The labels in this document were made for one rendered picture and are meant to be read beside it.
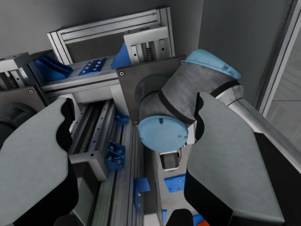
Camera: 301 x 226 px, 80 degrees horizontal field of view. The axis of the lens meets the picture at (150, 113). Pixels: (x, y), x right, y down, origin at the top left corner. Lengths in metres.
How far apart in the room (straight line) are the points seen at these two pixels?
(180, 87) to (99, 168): 0.31
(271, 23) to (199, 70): 0.48
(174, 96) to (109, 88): 0.37
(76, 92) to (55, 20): 1.04
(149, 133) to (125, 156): 0.21
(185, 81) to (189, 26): 1.27
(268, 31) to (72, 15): 1.33
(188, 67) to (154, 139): 0.18
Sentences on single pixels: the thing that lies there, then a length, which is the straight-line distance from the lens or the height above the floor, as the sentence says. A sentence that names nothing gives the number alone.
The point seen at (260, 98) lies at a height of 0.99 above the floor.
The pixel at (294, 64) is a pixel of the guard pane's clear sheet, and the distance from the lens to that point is 0.72.
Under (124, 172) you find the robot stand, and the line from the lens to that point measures 0.56.
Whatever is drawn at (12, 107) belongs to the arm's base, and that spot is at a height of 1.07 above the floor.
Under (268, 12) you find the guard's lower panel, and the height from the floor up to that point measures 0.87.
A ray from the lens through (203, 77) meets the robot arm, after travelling 0.38.
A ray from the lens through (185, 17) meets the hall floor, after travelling 1.63.
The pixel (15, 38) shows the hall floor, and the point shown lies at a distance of 1.91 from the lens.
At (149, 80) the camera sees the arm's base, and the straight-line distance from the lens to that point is 0.56.
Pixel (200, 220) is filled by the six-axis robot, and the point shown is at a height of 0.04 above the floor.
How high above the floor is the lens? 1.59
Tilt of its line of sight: 57 degrees down
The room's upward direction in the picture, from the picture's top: 176 degrees clockwise
